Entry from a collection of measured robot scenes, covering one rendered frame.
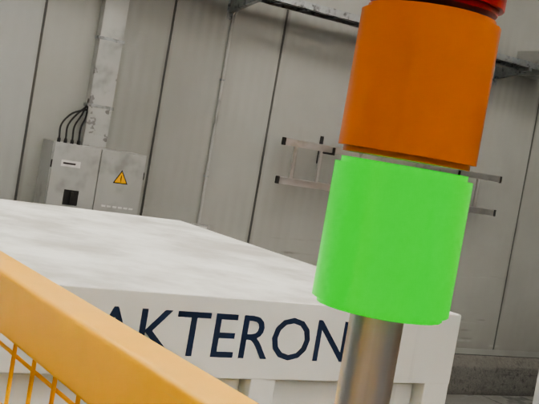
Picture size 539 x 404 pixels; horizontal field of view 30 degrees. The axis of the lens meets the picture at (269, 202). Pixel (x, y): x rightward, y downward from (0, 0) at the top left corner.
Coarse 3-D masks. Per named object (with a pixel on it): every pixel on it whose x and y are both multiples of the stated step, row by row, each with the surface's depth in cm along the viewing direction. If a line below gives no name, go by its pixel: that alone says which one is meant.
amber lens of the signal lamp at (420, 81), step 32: (384, 0) 35; (384, 32) 34; (416, 32) 34; (448, 32) 34; (480, 32) 34; (352, 64) 36; (384, 64) 34; (416, 64) 34; (448, 64) 34; (480, 64) 34; (352, 96) 35; (384, 96) 34; (416, 96) 34; (448, 96) 34; (480, 96) 35; (352, 128) 35; (384, 128) 34; (416, 128) 34; (448, 128) 34; (480, 128) 35; (416, 160) 34; (448, 160) 34
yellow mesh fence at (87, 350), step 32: (0, 256) 74; (0, 288) 68; (32, 288) 63; (0, 320) 67; (32, 320) 62; (64, 320) 57; (96, 320) 57; (32, 352) 61; (64, 352) 57; (96, 352) 53; (128, 352) 50; (160, 352) 51; (32, 384) 66; (64, 384) 56; (96, 384) 53; (128, 384) 50; (160, 384) 47; (192, 384) 46; (224, 384) 47
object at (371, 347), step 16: (352, 320) 36; (368, 320) 36; (352, 336) 36; (368, 336) 36; (384, 336) 36; (400, 336) 36; (352, 352) 36; (368, 352) 36; (384, 352) 36; (352, 368) 36; (368, 368) 36; (384, 368) 36; (352, 384) 36; (368, 384) 36; (384, 384) 36; (336, 400) 36; (352, 400) 36; (368, 400) 36; (384, 400) 36
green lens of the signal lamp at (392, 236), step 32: (352, 160) 35; (352, 192) 35; (384, 192) 34; (416, 192) 34; (448, 192) 34; (352, 224) 34; (384, 224) 34; (416, 224) 34; (448, 224) 34; (320, 256) 36; (352, 256) 34; (384, 256) 34; (416, 256) 34; (448, 256) 35; (320, 288) 35; (352, 288) 34; (384, 288) 34; (416, 288) 34; (448, 288) 35; (384, 320) 34; (416, 320) 34
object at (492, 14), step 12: (372, 0) 36; (408, 0) 35; (420, 0) 35; (432, 0) 34; (444, 0) 34; (456, 0) 34; (468, 0) 34; (480, 0) 34; (492, 0) 34; (504, 0) 35; (480, 12) 35; (492, 12) 35; (504, 12) 35
